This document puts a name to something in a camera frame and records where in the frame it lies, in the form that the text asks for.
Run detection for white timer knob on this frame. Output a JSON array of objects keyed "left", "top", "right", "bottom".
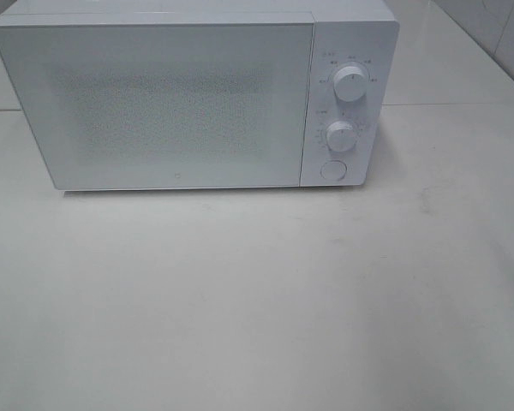
[{"left": 326, "top": 121, "right": 358, "bottom": 152}]

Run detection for upper white control knob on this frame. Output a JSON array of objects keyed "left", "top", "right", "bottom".
[{"left": 332, "top": 62, "right": 369, "bottom": 103}]

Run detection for white microwave door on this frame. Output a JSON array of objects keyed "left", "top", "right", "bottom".
[{"left": 0, "top": 24, "right": 313, "bottom": 191}]

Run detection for white microwave oven body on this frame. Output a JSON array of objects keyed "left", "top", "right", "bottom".
[{"left": 0, "top": 1, "right": 400, "bottom": 189}]

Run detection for round white door button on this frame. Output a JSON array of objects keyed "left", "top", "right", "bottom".
[{"left": 320, "top": 160, "right": 347, "bottom": 182}]

